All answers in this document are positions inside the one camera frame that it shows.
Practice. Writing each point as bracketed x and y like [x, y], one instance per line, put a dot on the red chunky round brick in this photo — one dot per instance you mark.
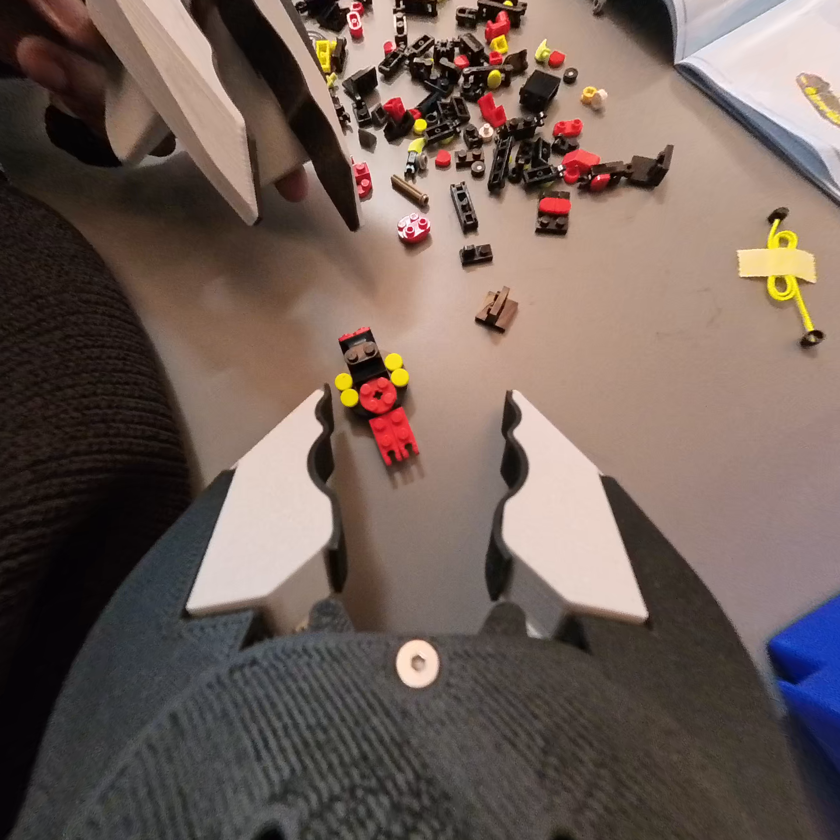
[362, 178]

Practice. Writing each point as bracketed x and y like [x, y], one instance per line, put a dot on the pile of lego pieces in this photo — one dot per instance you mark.
[538, 85]

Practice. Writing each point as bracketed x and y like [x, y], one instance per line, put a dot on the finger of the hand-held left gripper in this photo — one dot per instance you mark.
[308, 98]
[177, 85]

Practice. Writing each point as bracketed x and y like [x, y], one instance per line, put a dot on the black bracket brick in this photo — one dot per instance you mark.
[653, 167]

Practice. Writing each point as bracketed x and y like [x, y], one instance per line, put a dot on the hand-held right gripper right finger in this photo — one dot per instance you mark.
[564, 538]

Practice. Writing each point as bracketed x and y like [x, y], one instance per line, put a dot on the lego instruction booklet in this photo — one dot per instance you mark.
[754, 65]

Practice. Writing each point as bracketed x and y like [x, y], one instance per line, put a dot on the tan rod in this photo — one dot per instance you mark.
[408, 189]

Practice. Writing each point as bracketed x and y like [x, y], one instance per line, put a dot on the person's dark knit sweater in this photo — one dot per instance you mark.
[72, 394]

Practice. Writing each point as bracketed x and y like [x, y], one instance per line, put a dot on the small black brick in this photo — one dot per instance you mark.
[476, 254]

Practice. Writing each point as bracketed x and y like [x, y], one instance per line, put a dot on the blue storage bin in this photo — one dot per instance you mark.
[807, 663]

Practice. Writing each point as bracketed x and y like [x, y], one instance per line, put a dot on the partly built lego model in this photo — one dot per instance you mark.
[380, 397]

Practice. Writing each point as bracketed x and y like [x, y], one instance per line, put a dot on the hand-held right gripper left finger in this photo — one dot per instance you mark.
[269, 525]

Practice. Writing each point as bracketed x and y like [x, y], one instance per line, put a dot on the person's left hand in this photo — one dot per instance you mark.
[46, 39]

